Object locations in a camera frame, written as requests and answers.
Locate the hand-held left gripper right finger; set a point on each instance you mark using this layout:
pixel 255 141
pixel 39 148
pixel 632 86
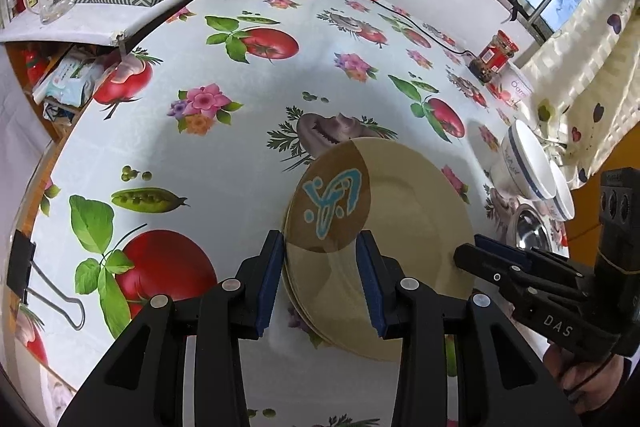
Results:
pixel 370 292

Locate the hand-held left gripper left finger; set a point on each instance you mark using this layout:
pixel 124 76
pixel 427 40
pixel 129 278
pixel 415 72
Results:
pixel 270 287

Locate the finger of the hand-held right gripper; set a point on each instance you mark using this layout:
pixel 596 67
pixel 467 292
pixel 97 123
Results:
pixel 500 274
pixel 540 262

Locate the stainless steel bowl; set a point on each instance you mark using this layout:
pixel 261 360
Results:
pixel 530 227

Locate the white bowl blue stripe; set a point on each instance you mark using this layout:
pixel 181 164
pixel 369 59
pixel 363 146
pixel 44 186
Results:
pixel 562 197
pixel 525 157

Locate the person's right hand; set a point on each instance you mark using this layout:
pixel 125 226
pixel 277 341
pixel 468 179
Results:
pixel 590 382

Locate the brown wooden panel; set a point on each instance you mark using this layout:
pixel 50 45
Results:
pixel 615 147

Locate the white yogurt tub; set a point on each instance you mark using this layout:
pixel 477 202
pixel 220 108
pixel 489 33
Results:
pixel 520 87

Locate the cream curtain heart print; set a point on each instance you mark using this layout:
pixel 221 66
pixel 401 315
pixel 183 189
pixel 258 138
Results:
pixel 600 72

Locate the chili sauce jar red lid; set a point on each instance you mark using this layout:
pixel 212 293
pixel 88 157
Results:
pixel 495 57

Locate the black binder clip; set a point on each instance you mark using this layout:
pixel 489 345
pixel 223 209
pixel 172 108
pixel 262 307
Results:
pixel 20 262

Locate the black window hook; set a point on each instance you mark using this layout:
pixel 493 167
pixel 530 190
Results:
pixel 519 4

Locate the white green wipes packet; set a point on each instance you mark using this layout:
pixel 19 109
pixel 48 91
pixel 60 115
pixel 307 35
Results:
pixel 70 79

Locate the white side shelf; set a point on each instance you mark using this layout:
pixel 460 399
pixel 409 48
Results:
pixel 65 32

